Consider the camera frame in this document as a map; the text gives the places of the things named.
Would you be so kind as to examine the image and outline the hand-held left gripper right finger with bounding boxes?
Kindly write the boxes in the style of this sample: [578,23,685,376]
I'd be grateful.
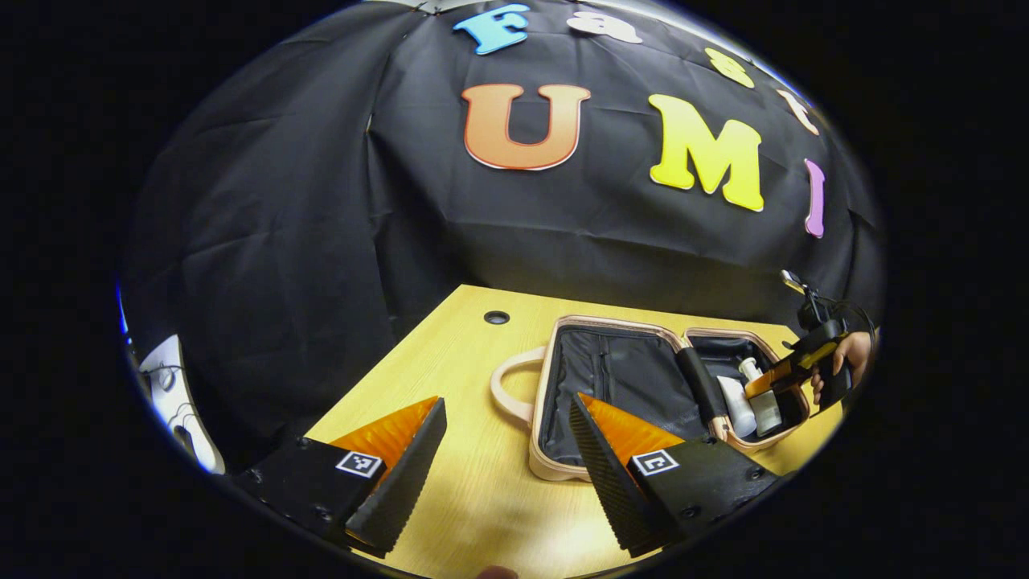
[569,392,781,558]

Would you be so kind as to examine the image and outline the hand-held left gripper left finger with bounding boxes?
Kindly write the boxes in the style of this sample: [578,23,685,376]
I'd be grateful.
[233,396,448,557]

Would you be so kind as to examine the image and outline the white pump bottle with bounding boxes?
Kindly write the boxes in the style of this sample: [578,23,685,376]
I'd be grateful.
[738,357,783,437]

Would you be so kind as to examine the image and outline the white skin care tube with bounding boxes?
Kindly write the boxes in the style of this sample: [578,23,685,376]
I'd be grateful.
[717,376,758,439]

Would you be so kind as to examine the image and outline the pink suitcase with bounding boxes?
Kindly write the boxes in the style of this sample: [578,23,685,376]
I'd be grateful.
[490,315,813,483]

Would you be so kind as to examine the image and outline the black backdrop cloth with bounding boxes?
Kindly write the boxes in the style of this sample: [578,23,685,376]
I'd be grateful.
[121,0,885,475]

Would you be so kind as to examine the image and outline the white object with cables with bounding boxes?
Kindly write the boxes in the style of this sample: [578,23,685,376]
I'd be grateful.
[137,334,228,475]

